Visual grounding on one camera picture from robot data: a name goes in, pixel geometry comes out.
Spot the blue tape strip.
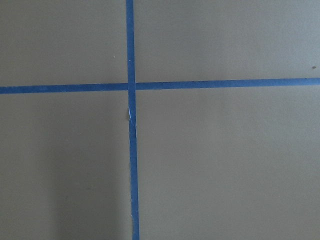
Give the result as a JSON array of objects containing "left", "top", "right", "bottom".
[
  {"left": 125, "top": 0, "right": 141, "bottom": 240},
  {"left": 0, "top": 77, "right": 320, "bottom": 95}
]

